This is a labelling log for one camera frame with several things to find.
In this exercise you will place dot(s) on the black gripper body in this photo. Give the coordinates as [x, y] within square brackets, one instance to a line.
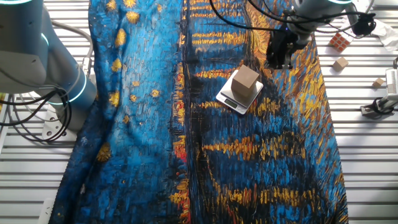
[281, 42]

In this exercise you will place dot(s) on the crumpled white paper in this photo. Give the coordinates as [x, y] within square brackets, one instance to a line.
[387, 35]

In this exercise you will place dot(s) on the tiny wooden block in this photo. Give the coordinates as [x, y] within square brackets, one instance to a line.
[378, 82]

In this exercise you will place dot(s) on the blue starry painting cloth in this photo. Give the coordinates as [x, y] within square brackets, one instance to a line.
[149, 140]

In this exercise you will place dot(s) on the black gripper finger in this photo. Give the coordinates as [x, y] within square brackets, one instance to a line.
[287, 63]
[273, 62]

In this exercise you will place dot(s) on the silver ribbed camera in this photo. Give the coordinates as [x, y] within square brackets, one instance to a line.
[392, 81]

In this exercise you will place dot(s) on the white plastic strip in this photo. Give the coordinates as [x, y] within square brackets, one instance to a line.
[46, 211]

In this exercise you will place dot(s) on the silver digital scale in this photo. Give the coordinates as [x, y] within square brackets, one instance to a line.
[231, 102]

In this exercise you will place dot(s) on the cardboard brown cube box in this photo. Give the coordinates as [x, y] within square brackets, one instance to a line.
[245, 81]

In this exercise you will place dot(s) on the orange white rubik's cube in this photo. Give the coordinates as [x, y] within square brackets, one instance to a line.
[340, 42]

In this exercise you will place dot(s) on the small wooden cube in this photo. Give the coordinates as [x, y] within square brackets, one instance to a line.
[340, 63]

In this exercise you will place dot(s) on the black metal clamp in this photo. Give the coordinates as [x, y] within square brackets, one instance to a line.
[391, 101]

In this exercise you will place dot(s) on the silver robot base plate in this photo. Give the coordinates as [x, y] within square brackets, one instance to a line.
[53, 129]

